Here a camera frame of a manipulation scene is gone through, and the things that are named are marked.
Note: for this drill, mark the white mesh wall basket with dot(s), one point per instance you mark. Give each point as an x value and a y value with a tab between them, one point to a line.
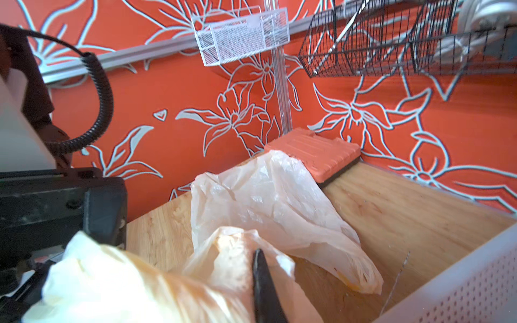
225	40

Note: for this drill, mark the banana print plastic bag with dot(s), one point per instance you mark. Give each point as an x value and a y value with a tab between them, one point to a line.
100	283

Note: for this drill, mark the pink perforated plastic basket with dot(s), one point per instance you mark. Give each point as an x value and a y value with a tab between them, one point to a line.
479	288

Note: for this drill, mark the black wire wall basket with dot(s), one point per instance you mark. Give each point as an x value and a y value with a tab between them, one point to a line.
431	38

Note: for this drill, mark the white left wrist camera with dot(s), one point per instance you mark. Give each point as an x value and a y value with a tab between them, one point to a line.
21	147

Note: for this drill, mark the plain translucent plastic bag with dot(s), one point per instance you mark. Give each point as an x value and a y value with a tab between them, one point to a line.
277	196

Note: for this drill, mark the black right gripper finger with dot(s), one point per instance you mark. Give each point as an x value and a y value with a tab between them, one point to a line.
267	306

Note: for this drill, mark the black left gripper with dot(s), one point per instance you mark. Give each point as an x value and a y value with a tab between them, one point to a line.
42	209

